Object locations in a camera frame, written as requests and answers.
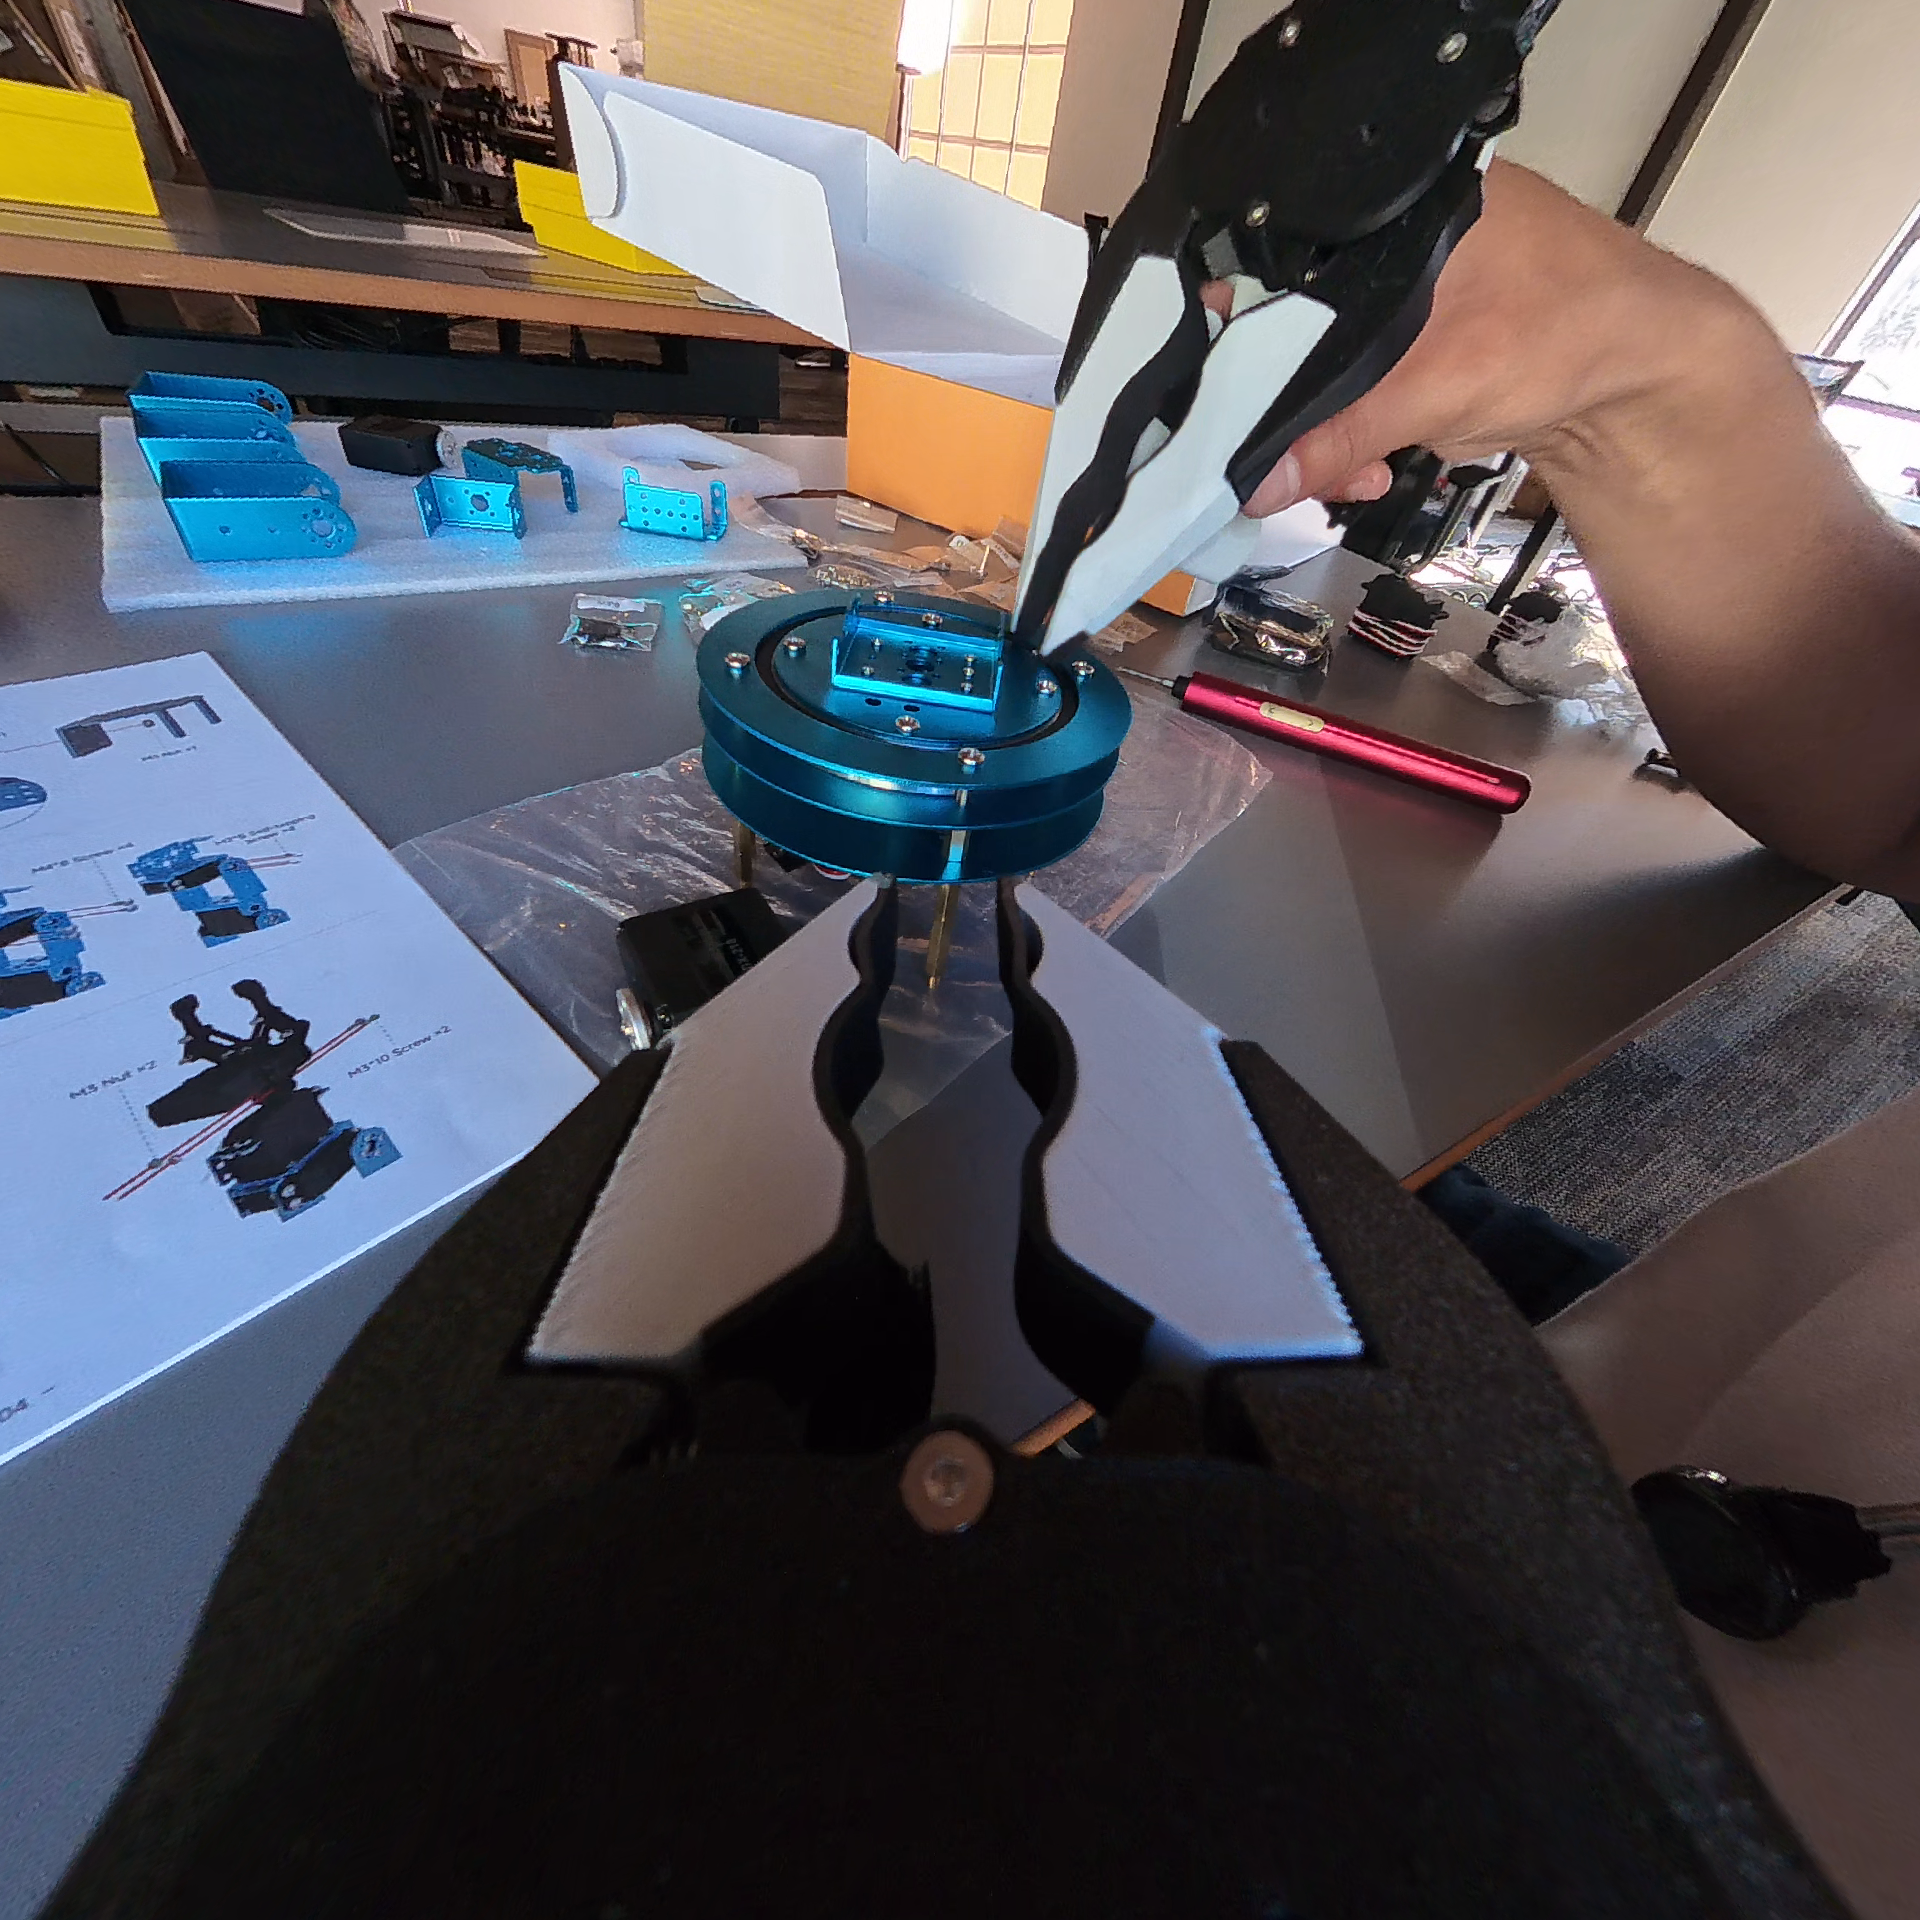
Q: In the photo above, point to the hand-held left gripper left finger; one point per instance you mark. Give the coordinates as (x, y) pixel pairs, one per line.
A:
(707, 1185)

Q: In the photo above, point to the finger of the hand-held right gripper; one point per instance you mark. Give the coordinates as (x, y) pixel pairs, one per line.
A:
(1095, 388)
(1187, 495)

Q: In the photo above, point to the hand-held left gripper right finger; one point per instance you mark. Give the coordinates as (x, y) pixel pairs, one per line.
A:
(1187, 1185)

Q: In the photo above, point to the black servo with round horn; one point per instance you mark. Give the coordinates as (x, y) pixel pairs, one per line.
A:
(707, 962)

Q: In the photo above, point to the red screwdriver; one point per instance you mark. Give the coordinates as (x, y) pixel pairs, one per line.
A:
(1349, 743)

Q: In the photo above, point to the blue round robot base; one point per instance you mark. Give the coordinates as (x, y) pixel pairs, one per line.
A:
(781, 780)

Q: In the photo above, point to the dark grey desk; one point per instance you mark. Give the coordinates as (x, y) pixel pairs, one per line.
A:
(1425, 962)

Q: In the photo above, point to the person's right hand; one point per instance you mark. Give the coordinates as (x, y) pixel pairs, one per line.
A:
(1547, 331)

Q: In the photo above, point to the dark foil bag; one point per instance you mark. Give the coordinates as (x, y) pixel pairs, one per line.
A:
(1275, 631)

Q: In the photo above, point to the orange cardboard box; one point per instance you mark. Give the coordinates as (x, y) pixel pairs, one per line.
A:
(931, 435)

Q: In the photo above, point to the large clear plastic bag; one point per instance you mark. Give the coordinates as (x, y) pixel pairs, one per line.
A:
(568, 885)

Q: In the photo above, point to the crumpled clear plastic wrap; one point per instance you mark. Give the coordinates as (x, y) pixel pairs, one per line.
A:
(1593, 675)

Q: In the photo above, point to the printed instruction manual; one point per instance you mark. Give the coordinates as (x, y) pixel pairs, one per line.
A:
(226, 974)

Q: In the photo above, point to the group of small screw bags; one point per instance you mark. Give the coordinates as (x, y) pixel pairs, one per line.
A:
(616, 621)

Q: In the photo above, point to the yellow box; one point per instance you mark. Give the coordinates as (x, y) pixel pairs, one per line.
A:
(78, 150)
(585, 227)

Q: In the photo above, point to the white shirt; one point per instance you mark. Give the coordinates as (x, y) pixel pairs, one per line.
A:
(1770, 1349)

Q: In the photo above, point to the white foam sheet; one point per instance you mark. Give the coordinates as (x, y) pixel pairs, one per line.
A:
(452, 578)

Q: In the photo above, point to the black servo motor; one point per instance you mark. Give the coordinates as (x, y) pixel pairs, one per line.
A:
(383, 448)

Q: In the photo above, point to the small blue angle bracket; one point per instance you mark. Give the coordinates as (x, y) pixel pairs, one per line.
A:
(465, 511)

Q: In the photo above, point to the large blue U bracket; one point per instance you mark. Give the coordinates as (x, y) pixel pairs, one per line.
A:
(195, 437)
(240, 516)
(186, 392)

